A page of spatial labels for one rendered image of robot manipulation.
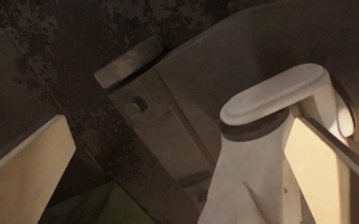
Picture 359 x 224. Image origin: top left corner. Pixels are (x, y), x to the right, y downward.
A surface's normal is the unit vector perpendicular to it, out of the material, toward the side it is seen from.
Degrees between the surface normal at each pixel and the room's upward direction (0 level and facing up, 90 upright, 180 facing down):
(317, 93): 0
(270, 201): 90
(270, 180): 90
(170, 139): 0
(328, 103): 0
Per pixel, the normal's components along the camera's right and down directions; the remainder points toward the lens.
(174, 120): -0.08, 0.44
